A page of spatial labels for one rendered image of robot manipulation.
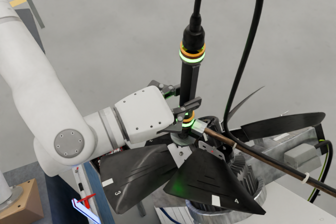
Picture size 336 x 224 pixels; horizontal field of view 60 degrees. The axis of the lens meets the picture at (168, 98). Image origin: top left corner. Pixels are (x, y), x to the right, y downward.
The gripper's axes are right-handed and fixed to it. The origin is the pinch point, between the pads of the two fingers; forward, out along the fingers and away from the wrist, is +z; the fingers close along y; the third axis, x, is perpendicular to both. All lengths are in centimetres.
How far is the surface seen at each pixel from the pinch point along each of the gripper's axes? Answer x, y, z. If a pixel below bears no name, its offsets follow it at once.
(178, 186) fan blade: -12.3, 13.5, -8.6
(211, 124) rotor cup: -26.8, -1.8, 10.9
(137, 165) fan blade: -34.4, -2.6, -14.0
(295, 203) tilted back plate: -35, 28, 23
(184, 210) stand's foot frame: -145, 0, 7
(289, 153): -39, 14, 33
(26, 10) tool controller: -30, -81, -30
